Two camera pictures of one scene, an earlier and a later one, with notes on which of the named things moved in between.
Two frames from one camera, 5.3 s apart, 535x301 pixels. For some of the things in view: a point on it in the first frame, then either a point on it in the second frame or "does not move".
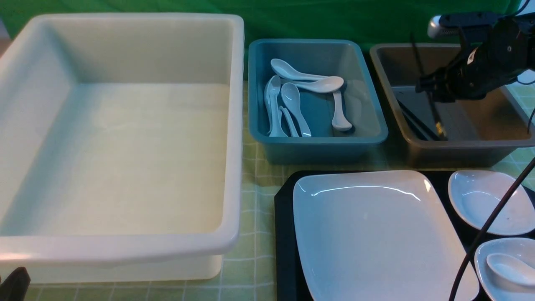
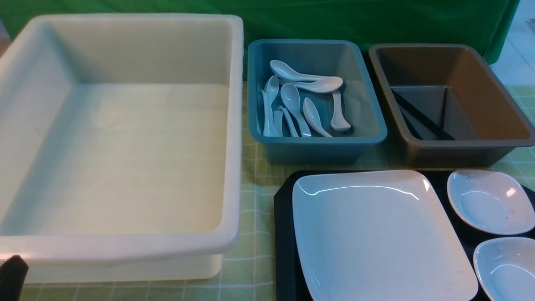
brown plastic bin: x=482 y=133 does not move
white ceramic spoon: x=512 y=268 -> x=312 y=113
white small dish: x=476 y=194 does not move
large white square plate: x=378 y=235 does not move
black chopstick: x=436 y=118 -> x=445 y=104
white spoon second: x=325 y=85 does not move
